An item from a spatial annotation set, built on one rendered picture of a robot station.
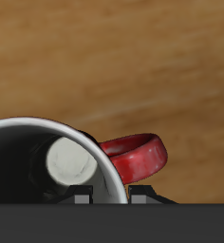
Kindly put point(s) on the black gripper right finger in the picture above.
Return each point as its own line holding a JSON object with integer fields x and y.
{"x": 140, "y": 192}

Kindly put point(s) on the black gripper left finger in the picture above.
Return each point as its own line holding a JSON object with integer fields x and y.
{"x": 80, "y": 192}

